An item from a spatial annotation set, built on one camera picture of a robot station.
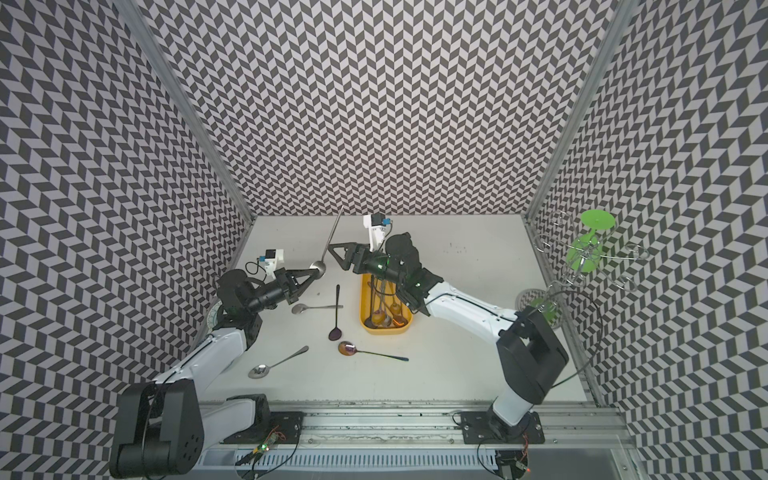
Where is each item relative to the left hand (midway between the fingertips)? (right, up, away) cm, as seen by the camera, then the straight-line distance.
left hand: (319, 275), depth 77 cm
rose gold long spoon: (+21, -16, +17) cm, 31 cm away
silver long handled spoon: (0, +3, 0) cm, 3 cm away
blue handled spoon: (+6, -22, +8) cm, 24 cm away
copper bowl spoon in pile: (-11, -13, +19) cm, 26 cm away
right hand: (+5, +6, -4) cm, 9 cm away
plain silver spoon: (-17, -27, +4) cm, 32 cm away
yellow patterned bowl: (-36, -13, +12) cm, 40 cm away
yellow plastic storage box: (+19, -12, +18) cm, 28 cm away
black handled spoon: (+12, -16, +13) cm, 24 cm away
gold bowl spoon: (+15, -14, +14) cm, 25 cm away
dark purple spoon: (+2, -19, +13) cm, 23 cm away
